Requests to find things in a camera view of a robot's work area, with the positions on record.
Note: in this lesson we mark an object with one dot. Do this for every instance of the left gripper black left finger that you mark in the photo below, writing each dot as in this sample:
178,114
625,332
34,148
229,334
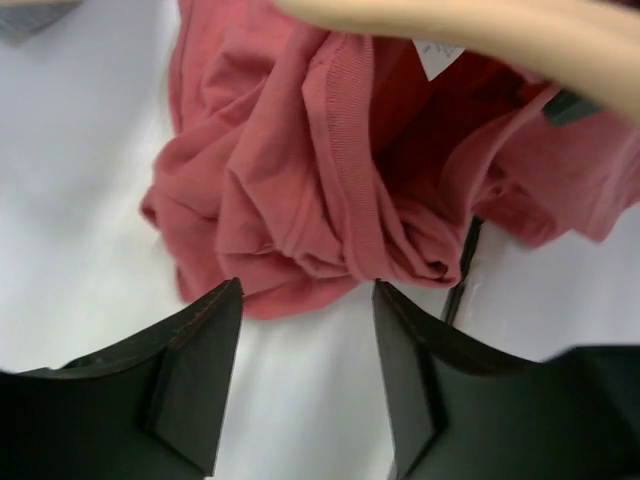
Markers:
151,406

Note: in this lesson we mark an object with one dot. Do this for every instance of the peach plastic hanger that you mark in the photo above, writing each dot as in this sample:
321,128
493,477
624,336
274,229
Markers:
590,47

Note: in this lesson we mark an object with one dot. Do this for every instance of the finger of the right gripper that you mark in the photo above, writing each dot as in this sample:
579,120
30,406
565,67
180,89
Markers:
568,107

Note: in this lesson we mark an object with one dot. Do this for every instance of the grey hanging garment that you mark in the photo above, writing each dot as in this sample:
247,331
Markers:
22,19

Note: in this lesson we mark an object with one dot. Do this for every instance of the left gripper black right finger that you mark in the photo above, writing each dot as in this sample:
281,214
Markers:
460,409

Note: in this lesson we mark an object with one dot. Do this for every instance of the red t shirt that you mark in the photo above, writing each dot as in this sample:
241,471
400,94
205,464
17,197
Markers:
305,161

